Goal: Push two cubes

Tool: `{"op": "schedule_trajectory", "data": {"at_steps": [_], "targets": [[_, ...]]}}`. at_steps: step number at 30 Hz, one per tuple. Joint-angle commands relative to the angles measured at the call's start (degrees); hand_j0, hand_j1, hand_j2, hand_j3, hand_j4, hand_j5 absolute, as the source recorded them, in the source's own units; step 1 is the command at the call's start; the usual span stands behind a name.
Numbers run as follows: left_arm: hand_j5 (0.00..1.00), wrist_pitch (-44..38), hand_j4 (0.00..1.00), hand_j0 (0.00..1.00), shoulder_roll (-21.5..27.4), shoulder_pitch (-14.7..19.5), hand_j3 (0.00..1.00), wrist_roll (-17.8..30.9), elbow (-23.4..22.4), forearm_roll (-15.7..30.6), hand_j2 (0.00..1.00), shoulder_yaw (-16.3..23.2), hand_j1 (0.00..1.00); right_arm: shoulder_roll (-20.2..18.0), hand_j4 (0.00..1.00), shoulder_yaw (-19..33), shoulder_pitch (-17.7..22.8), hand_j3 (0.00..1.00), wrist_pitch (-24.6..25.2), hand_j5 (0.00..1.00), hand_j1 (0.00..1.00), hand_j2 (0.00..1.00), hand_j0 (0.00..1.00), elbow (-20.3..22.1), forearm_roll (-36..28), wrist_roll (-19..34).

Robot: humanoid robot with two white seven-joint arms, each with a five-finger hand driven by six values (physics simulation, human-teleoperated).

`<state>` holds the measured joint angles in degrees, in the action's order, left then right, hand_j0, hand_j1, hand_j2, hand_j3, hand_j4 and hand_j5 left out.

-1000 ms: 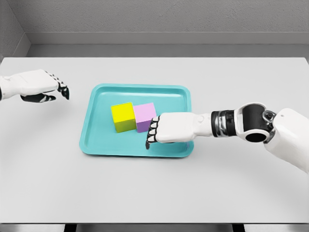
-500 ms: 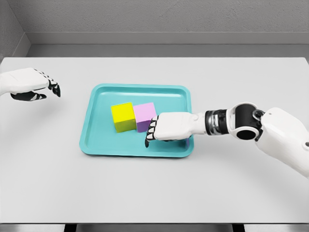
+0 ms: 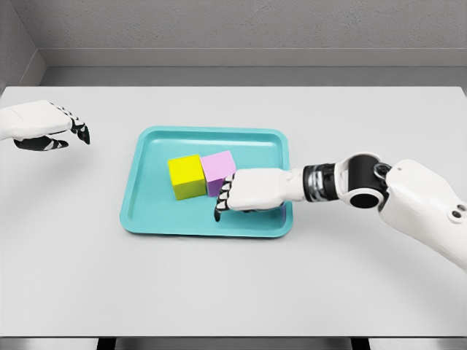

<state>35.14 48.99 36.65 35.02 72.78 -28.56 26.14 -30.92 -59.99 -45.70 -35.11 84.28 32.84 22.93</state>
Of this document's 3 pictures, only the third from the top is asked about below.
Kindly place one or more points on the pink cube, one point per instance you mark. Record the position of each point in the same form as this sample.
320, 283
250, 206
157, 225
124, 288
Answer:
217, 169

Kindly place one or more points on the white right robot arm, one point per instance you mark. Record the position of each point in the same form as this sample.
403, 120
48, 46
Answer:
383, 189

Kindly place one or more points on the yellow cube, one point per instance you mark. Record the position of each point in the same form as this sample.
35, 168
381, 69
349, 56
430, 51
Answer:
188, 178

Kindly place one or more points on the teal plastic tray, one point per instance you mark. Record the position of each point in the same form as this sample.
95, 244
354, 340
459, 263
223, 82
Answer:
164, 211

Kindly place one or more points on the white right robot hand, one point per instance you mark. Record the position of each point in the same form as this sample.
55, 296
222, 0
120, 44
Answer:
251, 189

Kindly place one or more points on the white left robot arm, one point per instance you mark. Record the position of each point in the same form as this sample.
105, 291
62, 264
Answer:
3, 124

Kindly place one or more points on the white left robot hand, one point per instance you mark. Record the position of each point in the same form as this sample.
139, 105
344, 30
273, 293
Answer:
44, 116

